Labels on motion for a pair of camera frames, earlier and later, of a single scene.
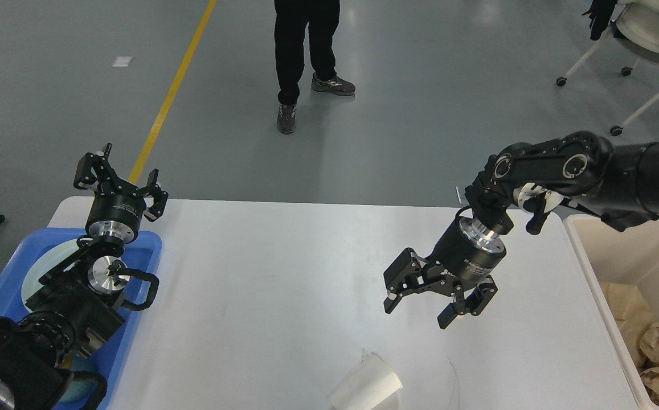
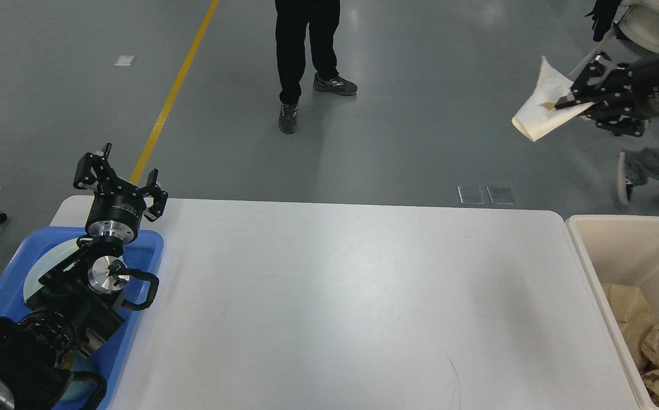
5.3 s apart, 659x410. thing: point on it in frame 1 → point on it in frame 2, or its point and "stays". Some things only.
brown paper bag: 633,312 stays
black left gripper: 116,209 stays
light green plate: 48,260 stays
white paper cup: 372,381 → 537,114
